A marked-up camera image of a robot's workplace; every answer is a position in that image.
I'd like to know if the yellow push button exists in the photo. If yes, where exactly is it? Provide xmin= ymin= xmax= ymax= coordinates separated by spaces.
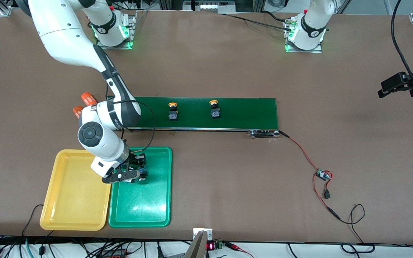
xmin=167 ymin=102 xmax=179 ymax=121
xmin=209 ymin=100 xmax=222 ymax=119

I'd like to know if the green plastic tray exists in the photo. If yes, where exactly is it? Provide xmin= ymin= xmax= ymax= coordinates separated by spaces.
xmin=108 ymin=147 xmax=173 ymax=228

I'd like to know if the yellow plastic tray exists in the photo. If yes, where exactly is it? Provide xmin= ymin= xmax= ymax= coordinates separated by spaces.
xmin=40 ymin=149 xmax=115 ymax=231

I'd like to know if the small green circuit board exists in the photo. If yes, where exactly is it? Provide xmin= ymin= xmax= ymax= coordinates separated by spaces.
xmin=316 ymin=168 xmax=333 ymax=182

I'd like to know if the green conveyor belt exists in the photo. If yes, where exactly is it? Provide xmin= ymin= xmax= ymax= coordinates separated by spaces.
xmin=107 ymin=96 xmax=280 ymax=139

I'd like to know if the red clip lead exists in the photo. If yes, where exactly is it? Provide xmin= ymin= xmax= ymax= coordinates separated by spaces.
xmin=224 ymin=242 xmax=254 ymax=258

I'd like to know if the grey light box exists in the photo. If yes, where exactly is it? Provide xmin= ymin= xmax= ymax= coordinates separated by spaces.
xmin=182 ymin=0 xmax=236 ymax=12

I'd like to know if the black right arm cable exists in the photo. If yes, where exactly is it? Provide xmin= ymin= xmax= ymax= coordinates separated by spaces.
xmin=104 ymin=91 xmax=156 ymax=153

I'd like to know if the silver mounting bracket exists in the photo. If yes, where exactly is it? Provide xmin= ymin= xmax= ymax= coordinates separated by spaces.
xmin=193 ymin=228 xmax=213 ymax=240

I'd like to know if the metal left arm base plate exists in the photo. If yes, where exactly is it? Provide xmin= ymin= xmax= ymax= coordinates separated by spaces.
xmin=285 ymin=18 xmax=323 ymax=53

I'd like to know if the red black power cable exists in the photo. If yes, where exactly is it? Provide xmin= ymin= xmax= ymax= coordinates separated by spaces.
xmin=278 ymin=131 xmax=341 ymax=220

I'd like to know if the thin black looped cable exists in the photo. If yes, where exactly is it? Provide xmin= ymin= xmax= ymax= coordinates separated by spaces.
xmin=337 ymin=204 xmax=376 ymax=254

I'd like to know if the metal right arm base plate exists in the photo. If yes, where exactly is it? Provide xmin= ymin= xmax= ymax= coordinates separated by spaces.
xmin=95 ymin=10 xmax=137 ymax=50

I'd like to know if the long black table cable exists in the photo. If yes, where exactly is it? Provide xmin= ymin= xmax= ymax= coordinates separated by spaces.
xmin=217 ymin=13 xmax=295 ymax=31

